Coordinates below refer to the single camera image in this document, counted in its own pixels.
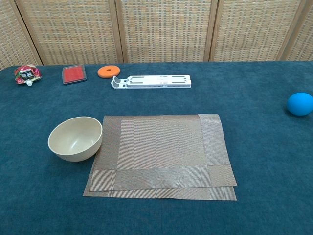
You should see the red crumpled spout pouch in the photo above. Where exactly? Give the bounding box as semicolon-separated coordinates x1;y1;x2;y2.
13;64;43;87

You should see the brown woven placemat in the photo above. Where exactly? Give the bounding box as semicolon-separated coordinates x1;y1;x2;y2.
83;113;238;201

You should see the orange foam disc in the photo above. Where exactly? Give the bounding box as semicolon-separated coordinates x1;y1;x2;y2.
97;66;121;79

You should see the beige round bowl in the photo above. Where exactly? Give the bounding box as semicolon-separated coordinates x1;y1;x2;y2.
47;117;103;163

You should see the blue carpet table cover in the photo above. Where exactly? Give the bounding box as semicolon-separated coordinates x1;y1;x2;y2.
0;60;313;235

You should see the red ink pad case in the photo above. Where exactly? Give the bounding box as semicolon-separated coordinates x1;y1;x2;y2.
62;64;88;85

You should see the white folding laptop stand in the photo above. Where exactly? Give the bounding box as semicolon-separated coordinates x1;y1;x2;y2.
112;74;192;90

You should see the woven bamboo screen panel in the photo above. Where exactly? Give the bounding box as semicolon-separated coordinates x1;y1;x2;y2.
210;0;305;62
277;0;313;62
0;0;44;71
114;0;218;64
14;0;124;66

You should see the blue ball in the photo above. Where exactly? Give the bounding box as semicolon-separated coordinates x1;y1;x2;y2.
286;92;313;116

